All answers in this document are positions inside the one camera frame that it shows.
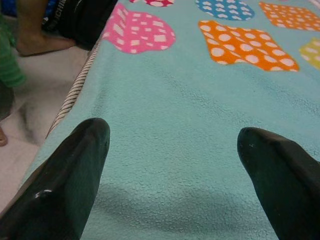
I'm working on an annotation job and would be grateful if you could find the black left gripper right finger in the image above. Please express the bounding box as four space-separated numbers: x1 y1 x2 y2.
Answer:
236 126 320 240

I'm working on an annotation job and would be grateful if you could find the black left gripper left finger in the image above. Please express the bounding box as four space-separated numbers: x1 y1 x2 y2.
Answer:
0 118 111 240

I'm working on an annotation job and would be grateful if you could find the teal blanket with colourful shapes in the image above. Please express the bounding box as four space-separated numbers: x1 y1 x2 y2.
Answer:
18 0 320 240

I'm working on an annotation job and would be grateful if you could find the person in green striped clothes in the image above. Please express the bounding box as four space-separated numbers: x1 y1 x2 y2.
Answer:
0 0 76 147

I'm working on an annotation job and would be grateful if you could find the black bag with white print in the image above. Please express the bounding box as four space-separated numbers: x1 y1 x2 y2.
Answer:
42 0 118 51

